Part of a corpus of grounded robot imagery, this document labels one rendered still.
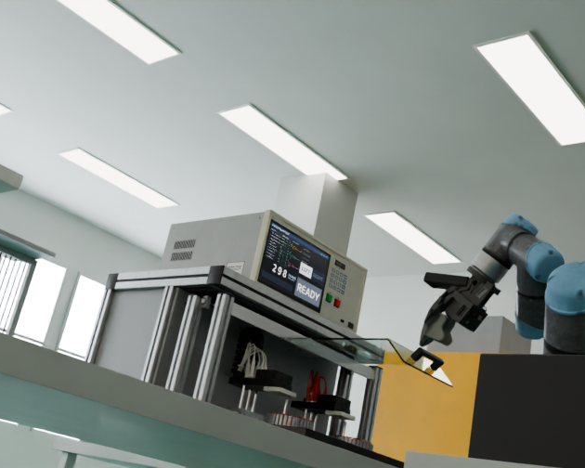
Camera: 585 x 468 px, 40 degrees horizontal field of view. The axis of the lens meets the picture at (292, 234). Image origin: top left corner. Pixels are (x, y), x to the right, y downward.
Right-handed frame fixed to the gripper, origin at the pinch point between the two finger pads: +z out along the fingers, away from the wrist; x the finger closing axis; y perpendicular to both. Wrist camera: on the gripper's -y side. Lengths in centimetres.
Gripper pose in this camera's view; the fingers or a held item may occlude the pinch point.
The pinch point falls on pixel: (422, 340)
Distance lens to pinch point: 186.1
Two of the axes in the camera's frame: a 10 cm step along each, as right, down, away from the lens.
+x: 6.2, 3.8, 6.8
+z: -6.0, 8.0, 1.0
